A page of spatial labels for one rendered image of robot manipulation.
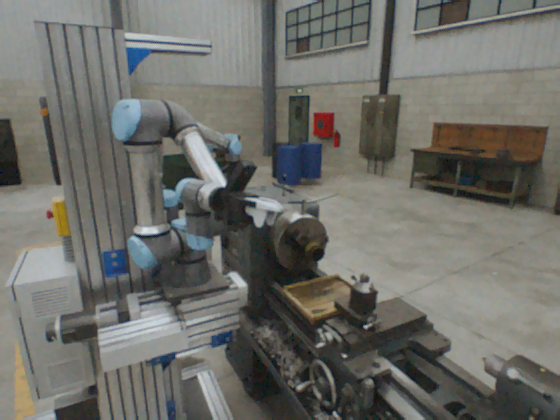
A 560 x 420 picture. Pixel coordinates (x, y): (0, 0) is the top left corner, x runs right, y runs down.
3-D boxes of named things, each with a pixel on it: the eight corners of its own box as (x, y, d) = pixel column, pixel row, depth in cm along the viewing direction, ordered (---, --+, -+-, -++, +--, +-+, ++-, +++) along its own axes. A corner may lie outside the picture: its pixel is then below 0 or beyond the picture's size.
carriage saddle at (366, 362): (313, 341, 146) (314, 329, 145) (398, 312, 167) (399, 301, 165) (362, 392, 121) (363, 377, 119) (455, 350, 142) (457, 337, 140)
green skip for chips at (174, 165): (147, 200, 707) (142, 157, 682) (188, 192, 772) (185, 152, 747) (184, 214, 618) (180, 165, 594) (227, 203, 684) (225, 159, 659)
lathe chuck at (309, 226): (267, 268, 195) (272, 213, 187) (315, 262, 210) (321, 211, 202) (274, 275, 187) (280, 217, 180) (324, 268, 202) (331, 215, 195)
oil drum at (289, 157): (272, 182, 878) (272, 146, 852) (291, 179, 910) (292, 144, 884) (286, 186, 831) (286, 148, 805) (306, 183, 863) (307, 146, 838)
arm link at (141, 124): (185, 263, 125) (171, 99, 109) (145, 277, 114) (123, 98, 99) (167, 253, 133) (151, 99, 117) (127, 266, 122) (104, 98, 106)
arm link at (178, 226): (213, 253, 134) (211, 219, 130) (182, 265, 124) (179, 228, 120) (194, 245, 141) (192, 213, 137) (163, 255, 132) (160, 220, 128)
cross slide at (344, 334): (317, 331, 143) (317, 321, 142) (397, 305, 162) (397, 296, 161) (343, 356, 129) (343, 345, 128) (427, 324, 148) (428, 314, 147)
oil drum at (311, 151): (294, 176, 950) (294, 142, 925) (311, 174, 982) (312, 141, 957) (308, 180, 903) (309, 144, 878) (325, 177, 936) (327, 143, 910)
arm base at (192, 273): (175, 291, 126) (173, 265, 123) (168, 274, 139) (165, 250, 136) (217, 282, 133) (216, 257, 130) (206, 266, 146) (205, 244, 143)
